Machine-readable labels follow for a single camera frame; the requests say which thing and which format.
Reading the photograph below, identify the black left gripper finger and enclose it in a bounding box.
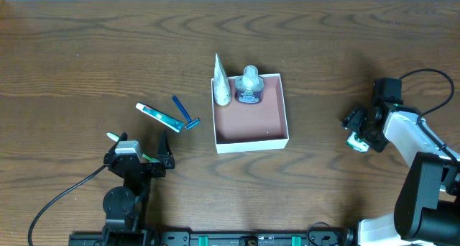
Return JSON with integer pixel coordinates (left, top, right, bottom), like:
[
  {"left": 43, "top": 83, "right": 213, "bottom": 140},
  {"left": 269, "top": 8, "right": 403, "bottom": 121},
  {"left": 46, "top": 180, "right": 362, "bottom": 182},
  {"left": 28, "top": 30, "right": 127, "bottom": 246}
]
[
  {"left": 114, "top": 132, "right": 127, "bottom": 150},
  {"left": 157, "top": 130, "right": 173, "bottom": 159}
]

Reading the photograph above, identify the green white soap box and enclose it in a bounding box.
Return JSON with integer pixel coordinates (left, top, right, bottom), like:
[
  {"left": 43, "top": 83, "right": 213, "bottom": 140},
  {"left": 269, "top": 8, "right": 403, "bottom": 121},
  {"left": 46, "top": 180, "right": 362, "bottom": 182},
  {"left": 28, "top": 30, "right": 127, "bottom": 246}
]
[{"left": 346, "top": 131, "right": 369, "bottom": 153}]

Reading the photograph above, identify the white shampoo tube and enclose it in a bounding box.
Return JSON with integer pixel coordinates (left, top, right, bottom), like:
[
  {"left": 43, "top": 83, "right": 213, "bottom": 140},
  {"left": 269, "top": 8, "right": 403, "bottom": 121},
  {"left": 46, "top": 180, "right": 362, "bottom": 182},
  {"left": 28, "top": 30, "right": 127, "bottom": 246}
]
[{"left": 213, "top": 53, "right": 231, "bottom": 106}]

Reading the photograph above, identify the clear bottle white cap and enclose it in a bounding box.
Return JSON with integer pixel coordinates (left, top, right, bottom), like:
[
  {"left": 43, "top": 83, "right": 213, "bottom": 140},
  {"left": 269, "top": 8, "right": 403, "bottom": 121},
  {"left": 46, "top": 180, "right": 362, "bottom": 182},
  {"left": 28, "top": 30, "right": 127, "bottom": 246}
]
[{"left": 235, "top": 65, "right": 265, "bottom": 104}]

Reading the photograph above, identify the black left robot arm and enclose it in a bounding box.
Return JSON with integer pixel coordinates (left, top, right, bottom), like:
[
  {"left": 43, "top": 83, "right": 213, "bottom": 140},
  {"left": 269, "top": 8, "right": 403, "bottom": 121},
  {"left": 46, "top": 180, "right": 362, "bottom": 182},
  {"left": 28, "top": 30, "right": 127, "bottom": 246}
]
[{"left": 103, "top": 132, "right": 175, "bottom": 232}]

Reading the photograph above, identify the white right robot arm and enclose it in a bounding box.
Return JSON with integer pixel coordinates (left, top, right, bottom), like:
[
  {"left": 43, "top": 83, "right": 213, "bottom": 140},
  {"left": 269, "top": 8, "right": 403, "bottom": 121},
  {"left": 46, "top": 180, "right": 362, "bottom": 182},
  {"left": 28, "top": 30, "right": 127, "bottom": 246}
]
[{"left": 342, "top": 103, "right": 459, "bottom": 245}]

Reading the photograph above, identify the green white toothbrush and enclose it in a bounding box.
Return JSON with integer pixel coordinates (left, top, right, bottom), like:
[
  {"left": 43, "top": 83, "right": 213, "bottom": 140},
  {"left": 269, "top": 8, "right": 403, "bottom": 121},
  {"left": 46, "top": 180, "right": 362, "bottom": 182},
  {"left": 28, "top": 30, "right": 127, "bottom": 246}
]
[{"left": 106, "top": 132, "right": 159, "bottom": 163}]

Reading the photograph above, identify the white green toothpaste tube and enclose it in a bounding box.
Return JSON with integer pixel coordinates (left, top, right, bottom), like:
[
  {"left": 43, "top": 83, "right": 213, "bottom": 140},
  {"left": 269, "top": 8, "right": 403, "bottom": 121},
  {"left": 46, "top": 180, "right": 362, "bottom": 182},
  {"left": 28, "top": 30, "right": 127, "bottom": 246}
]
[{"left": 136, "top": 103, "right": 185, "bottom": 133}]

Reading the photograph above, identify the blue disposable razor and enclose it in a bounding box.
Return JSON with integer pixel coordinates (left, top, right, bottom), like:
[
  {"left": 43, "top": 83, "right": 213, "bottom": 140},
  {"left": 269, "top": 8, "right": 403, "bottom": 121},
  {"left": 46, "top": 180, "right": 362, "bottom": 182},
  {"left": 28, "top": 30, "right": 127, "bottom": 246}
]
[{"left": 172, "top": 96, "right": 200, "bottom": 129}]

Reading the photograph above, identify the white box pink interior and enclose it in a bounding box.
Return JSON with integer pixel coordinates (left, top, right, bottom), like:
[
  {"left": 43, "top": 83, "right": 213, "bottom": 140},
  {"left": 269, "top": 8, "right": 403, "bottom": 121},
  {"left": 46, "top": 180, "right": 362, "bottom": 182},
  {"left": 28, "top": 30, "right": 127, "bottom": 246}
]
[{"left": 211, "top": 73, "right": 290, "bottom": 154}]

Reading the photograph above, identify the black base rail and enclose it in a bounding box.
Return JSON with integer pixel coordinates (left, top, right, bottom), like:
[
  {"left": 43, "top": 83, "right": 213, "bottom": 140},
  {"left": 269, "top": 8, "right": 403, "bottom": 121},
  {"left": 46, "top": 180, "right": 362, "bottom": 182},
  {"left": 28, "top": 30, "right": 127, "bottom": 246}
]
[{"left": 68, "top": 223, "right": 358, "bottom": 246}]

